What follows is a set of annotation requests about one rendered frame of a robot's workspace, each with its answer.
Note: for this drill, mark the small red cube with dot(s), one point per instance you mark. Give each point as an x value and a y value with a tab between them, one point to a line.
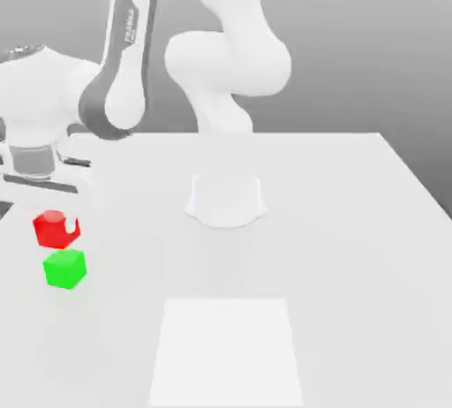
49	233

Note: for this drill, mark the small green cube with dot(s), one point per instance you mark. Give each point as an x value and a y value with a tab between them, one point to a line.
64	269

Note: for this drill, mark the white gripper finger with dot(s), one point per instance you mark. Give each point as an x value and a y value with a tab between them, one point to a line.
71	225

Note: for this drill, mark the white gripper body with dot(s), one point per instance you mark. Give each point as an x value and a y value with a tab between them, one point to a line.
46	196

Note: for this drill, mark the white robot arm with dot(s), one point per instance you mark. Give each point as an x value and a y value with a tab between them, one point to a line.
226	61

